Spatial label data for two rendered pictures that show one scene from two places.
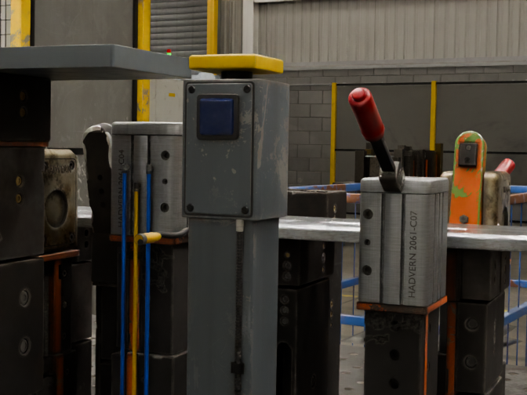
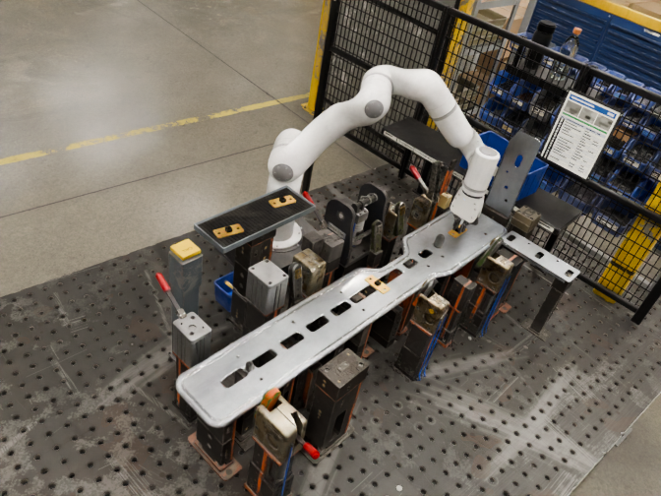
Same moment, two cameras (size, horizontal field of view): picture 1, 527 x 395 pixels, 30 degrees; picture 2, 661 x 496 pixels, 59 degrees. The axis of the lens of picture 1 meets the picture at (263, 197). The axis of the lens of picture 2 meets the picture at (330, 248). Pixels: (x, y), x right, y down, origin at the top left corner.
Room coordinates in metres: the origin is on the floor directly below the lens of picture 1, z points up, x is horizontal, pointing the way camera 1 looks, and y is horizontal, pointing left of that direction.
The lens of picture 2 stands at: (1.47, -1.06, 2.23)
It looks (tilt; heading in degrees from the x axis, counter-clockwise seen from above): 39 degrees down; 103
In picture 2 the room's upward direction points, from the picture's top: 12 degrees clockwise
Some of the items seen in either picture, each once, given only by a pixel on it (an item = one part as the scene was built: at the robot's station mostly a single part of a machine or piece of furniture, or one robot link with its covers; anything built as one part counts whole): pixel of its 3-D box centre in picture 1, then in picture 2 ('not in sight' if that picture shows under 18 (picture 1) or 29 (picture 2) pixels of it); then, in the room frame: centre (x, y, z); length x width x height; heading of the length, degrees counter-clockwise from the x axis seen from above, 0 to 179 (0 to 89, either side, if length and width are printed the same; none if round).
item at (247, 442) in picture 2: not in sight; (245, 403); (1.11, -0.14, 0.84); 0.11 x 0.06 x 0.29; 157
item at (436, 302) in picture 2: not in sight; (420, 336); (1.50, 0.33, 0.87); 0.12 x 0.09 x 0.35; 157
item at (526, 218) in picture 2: not in sight; (511, 248); (1.72, 0.98, 0.88); 0.08 x 0.08 x 0.36; 67
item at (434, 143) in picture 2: not in sight; (475, 169); (1.48, 1.25, 1.01); 0.90 x 0.22 x 0.03; 157
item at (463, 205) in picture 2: not in sight; (468, 202); (1.50, 0.77, 1.14); 0.10 x 0.07 x 0.11; 157
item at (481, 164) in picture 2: not in sight; (481, 166); (1.49, 0.78, 1.28); 0.09 x 0.08 x 0.13; 108
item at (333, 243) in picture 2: not in sight; (321, 279); (1.12, 0.39, 0.89); 0.13 x 0.11 x 0.38; 157
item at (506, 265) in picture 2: not in sight; (484, 295); (1.66, 0.64, 0.87); 0.12 x 0.09 x 0.35; 157
